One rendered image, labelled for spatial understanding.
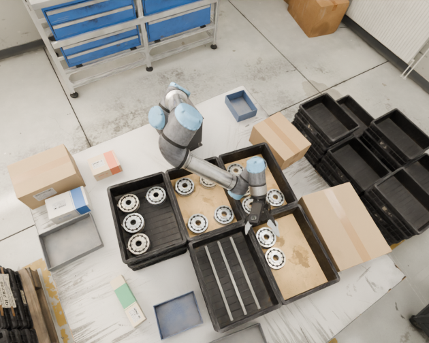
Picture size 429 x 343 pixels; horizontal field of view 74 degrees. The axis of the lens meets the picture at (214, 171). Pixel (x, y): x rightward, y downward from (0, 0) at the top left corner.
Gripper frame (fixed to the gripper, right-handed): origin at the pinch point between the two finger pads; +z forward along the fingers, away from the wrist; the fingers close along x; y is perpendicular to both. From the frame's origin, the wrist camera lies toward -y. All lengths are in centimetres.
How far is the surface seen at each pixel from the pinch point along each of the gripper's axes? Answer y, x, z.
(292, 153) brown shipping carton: 57, -7, -24
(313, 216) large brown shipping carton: 29.4, -19.5, 2.9
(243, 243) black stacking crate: 9.8, 13.0, 10.1
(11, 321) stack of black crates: -41, 137, 41
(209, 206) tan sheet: 15.4, 31.7, -7.0
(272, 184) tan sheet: 40.6, 2.7, -10.6
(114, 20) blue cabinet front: 114, 146, -138
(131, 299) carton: -27, 59, 23
